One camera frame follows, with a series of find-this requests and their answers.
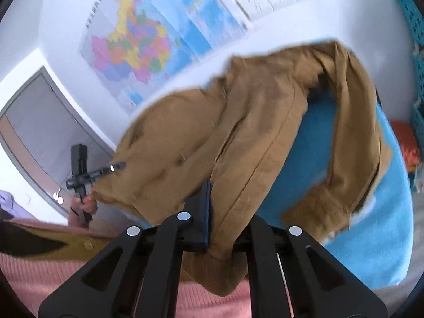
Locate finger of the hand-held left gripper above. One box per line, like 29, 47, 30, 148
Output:
88, 161, 127, 182

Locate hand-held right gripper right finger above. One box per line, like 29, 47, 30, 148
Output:
246, 215, 388, 318

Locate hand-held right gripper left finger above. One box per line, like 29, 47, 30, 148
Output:
38, 178, 213, 318

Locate brown pants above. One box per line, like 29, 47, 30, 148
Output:
91, 40, 394, 297

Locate person's left hand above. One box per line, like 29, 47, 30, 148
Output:
70, 193, 99, 221

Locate grey door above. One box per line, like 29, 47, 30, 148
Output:
0, 66, 116, 214

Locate purple cloth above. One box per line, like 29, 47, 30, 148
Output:
0, 190, 36, 221

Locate person's mustard cardigan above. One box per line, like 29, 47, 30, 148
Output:
0, 222, 120, 262

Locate blue printed bed sheet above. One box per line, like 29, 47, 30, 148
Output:
199, 81, 413, 288

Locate person's pink sweater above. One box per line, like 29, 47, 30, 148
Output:
0, 218, 254, 318

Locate orange cloth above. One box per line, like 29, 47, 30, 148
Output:
389, 120, 422, 173

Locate teal plastic basket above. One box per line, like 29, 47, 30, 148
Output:
394, 0, 424, 134

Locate colourful wall map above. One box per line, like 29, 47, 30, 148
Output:
79, 0, 250, 115

